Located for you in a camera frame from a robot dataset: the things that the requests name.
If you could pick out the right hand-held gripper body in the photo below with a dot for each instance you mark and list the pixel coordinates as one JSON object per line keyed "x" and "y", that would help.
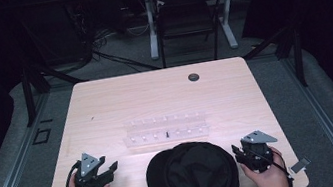
{"x": 258, "y": 153}

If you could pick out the small black peg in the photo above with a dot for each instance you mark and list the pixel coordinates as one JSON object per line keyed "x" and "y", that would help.
{"x": 167, "y": 135}

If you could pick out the black metal stand frame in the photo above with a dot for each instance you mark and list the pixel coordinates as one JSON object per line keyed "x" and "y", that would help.
{"x": 32, "y": 91}
{"x": 292, "y": 50}

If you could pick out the person's right hand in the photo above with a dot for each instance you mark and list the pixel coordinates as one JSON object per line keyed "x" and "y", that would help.
{"x": 269, "y": 181}

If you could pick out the black chair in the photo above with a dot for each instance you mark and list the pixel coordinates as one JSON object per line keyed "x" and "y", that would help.
{"x": 185, "y": 19}

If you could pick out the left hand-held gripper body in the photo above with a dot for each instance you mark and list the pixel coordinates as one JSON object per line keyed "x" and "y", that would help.
{"x": 91, "y": 181}

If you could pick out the round black table grommet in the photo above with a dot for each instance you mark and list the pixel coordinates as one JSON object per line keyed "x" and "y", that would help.
{"x": 193, "y": 77}

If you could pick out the black bucket hat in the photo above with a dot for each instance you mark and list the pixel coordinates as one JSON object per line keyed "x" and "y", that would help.
{"x": 194, "y": 175}

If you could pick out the grey metal table bracket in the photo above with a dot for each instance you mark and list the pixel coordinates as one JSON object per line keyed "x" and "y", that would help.
{"x": 300, "y": 165}

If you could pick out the clear acrylic peg rack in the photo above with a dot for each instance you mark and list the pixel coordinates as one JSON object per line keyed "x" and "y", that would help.
{"x": 166, "y": 129}

